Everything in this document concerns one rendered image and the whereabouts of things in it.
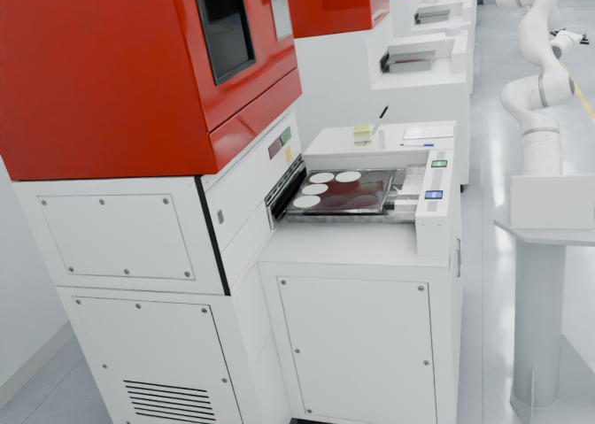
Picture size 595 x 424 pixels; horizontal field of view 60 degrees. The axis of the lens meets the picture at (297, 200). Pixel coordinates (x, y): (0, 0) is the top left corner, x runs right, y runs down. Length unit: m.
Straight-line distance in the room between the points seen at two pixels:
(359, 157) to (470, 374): 1.05
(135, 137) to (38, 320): 1.78
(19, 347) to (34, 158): 1.48
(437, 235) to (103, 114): 1.03
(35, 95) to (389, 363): 1.40
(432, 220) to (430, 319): 0.33
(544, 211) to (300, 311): 0.86
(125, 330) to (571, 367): 1.64
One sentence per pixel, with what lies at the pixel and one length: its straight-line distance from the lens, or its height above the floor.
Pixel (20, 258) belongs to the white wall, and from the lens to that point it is 3.00.
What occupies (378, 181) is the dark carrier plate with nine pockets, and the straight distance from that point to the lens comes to 2.02.
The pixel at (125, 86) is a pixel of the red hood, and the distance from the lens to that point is 1.48.
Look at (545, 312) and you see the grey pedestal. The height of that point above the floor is 0.48.
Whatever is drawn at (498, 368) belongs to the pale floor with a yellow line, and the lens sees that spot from 2.50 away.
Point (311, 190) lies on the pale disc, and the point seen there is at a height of 0.90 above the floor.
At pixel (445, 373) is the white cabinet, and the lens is 1.90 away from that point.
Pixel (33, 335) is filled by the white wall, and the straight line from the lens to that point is 3.11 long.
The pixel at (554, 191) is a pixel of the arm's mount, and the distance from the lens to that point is 1.78.
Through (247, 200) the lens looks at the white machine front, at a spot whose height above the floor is 1.03.
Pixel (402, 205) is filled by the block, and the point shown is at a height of 0.90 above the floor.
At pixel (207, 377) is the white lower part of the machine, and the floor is 0.47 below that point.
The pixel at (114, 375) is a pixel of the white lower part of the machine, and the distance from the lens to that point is 2.18.
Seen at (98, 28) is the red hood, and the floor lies 1.64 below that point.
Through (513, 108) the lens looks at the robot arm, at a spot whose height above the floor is 1.13.
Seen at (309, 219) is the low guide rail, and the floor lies 0.84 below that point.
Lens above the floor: 1.71
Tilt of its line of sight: 25 degrees down
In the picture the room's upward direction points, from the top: 10 degrees counter-clockwise
